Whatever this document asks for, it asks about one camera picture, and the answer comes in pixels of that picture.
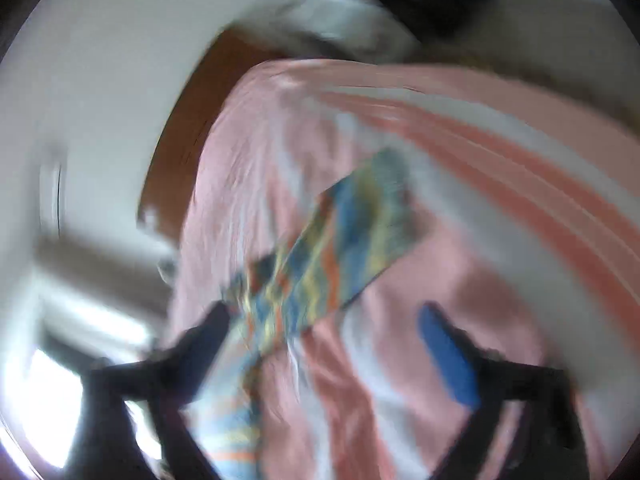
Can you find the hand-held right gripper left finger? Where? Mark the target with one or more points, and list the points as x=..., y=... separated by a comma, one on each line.
x=197, y=360

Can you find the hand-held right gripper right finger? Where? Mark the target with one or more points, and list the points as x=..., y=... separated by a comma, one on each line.
x=450, y=360

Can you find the striped knit sweater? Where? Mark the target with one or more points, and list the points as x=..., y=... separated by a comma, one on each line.
x=325, y=260

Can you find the pink striped blanket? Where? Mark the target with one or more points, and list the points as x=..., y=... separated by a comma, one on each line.
x=475, y=235

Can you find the brown curtain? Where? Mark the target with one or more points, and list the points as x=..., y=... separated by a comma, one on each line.
x=100, y=270

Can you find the window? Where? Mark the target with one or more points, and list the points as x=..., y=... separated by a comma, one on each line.
x=60, y=400

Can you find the wooden headboard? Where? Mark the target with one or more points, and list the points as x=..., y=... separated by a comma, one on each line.
x=190, y=135

